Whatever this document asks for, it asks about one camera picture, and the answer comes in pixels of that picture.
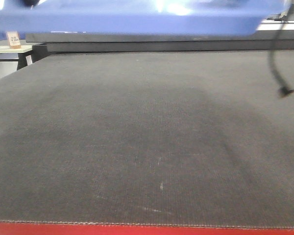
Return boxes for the white folding side table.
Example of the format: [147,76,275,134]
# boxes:
[0,45,34,83]

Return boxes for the blue plastic tray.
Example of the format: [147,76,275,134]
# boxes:
[0,0,290,36]

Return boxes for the black hanging cable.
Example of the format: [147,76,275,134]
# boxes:
[267,20,294,99]

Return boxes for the black metal shelf frame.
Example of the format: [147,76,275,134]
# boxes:
[25,20,294,53]

